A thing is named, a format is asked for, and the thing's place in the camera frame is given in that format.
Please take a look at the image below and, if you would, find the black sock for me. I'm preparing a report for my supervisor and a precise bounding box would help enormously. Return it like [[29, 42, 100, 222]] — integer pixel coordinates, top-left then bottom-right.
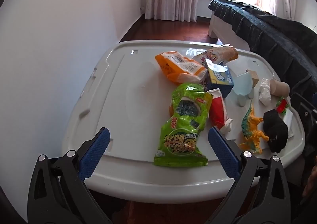
[[263, 109, 288, 153]]

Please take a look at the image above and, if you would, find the yellow green toy dinosaur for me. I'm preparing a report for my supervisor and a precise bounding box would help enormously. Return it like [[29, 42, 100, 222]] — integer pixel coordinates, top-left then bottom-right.
[[239, 101, 269, 154]]

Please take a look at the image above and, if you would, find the red white carton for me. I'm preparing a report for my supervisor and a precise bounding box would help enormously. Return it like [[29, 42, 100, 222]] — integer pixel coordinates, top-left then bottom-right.
[[207, 88, 233, 135]]

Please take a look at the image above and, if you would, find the red green toy car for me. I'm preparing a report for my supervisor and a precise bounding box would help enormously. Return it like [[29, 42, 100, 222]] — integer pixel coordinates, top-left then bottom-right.
[[276, 97, 289, 116]]

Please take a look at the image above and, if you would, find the green snack bag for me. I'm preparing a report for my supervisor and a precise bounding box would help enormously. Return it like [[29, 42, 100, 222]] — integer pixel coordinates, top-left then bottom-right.
[[154, 83, 213, 168]]

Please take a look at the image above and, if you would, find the white tissue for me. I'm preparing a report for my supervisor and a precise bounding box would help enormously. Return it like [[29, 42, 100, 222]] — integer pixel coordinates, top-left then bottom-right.
[[258, 78, 271, 106]]

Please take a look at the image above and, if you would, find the brown cardboard tube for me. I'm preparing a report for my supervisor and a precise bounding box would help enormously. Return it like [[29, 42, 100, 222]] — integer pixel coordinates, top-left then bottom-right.
[[270, 79, 290, 97]]

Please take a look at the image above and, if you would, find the light blue plastic cup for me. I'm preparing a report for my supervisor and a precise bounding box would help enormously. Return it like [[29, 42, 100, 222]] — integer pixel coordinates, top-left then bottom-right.
[[233, 72, 254, 107]]

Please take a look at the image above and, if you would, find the small brown cardboard box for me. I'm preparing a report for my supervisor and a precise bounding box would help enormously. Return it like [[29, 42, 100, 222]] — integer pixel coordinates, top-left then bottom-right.
[[245, 69, 259, 88]]

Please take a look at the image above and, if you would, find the blue white milk carton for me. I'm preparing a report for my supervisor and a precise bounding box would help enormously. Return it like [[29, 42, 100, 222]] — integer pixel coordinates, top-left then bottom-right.
[[203, 59, 234, 98]]

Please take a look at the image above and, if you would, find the orange white biscuit wrapper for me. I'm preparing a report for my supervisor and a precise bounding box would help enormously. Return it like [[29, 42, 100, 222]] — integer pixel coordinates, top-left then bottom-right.
[[192, 44, 239, 65]]

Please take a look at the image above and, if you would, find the orange snack bag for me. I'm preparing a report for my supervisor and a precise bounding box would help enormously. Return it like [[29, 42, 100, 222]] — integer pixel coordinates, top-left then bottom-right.
[[155, 51, 207, 84]]

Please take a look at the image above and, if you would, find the white plastic storage box lid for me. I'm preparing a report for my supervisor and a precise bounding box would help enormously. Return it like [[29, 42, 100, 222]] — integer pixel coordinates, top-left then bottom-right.
[[62, 40, 306, 204]]

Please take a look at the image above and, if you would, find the dark grey bed blanket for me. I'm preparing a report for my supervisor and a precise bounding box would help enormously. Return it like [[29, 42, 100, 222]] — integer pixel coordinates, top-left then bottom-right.
[[208, 0, 316, 105]]

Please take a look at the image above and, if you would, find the white bed frame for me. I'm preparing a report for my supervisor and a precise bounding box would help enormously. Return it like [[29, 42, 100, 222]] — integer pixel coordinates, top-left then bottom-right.
[[208, 11, 250, 51]]

